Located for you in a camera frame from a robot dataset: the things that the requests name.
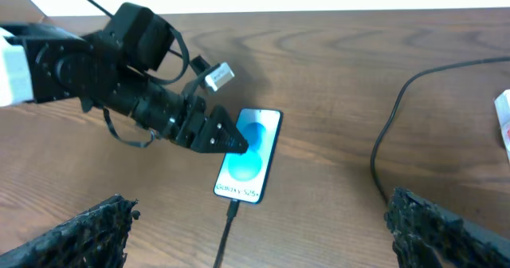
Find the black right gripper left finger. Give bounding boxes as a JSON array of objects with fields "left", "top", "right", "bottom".
[{"left": 1, "top": 195, "right": 140, "bottom": 268}]

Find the black camera cable left arm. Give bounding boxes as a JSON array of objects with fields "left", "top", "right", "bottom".
[{"left": 51, "top": 0, "right": 192, "bottom": 149}]

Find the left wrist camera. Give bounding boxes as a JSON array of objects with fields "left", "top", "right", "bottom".
[{"left": 190, "top": 56, "right": 235, "bottom": 93}]

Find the white power strip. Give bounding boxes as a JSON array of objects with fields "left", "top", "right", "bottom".
[{"left": 494, "top": 89, "right": 510, "bottom": 156}]

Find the black usb charging cable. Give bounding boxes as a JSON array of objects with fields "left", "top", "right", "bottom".
[{"left": 212, "top": 55, "right": 510, "bottom": 268}]

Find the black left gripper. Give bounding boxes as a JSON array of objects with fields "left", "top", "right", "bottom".
[{"left": 159, "top": 97, "right": 249, "bottom": 154}]

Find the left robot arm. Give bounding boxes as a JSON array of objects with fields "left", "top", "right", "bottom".
[{"left": 1, "top": 2, "right": 248, "bottom": 153}]

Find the blue smartphone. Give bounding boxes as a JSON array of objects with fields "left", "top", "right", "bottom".
[{"left": 213, "top": 108, "right": 283, "bottom": 203}]

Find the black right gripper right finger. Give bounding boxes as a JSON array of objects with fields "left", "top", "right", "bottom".
[{"left": 384, "top": 187, "right": 509, "bottom": 267}]

